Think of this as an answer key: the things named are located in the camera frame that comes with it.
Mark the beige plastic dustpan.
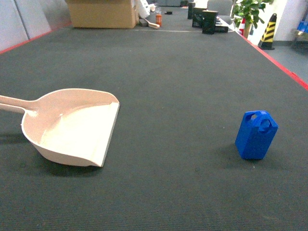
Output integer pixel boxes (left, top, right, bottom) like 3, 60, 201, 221
0, 88, 120, 167

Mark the blue plastic jug part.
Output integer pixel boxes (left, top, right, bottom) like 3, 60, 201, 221
235, 111, 279, 160

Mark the wooden brush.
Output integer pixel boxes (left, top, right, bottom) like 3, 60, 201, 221
139, 18, 160, 29

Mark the orange bottle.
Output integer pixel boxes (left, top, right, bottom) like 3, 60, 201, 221
155, 13, 162, 27

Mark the black box stand far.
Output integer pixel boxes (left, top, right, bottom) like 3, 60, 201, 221
192, 7, 207, 28

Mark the black box stand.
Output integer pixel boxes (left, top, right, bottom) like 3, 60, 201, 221
202, 10, 218, 35
192, 7, 207, 28

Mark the white foam board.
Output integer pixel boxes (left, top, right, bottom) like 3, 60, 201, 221
137, 0, 151, 18

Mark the black box stand near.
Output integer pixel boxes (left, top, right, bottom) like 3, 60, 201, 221
202, 10, 218, 35

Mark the large cardboard box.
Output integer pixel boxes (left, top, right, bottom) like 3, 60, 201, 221
66, 0, 139, 29

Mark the red white traffic cone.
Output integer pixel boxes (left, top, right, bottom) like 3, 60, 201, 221
238, 18, 245, 36

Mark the yellow black traffic cone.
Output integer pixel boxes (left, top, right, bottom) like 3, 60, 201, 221
258, 13, 277, 50

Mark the potted green plant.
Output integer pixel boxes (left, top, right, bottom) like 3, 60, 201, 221
231, 0, 273, 39

